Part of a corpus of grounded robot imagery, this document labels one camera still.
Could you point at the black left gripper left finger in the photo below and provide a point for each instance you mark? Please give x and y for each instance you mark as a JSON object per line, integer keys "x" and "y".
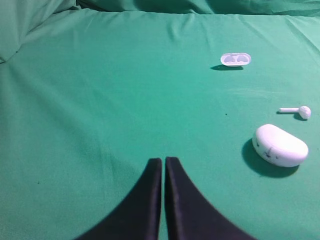
{"x": 137, "y": 216}

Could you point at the white earbud case body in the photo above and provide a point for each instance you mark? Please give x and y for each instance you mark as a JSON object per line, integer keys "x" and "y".
{"x": 278, "y": 147}

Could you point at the white stemmed earbud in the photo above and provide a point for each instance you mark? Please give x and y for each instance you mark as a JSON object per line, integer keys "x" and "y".
{"x": 304, "y": 111}

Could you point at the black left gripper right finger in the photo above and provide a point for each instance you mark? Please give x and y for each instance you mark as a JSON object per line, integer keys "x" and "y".
{"x": 189, "y": 215}

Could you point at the green backdrop cloth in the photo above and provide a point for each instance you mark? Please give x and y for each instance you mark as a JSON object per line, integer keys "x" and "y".
{"x": 19, "y": 17}

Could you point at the white earbud case lid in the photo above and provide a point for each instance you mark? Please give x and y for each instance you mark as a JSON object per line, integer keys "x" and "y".
{"x": 235, "y": 59}

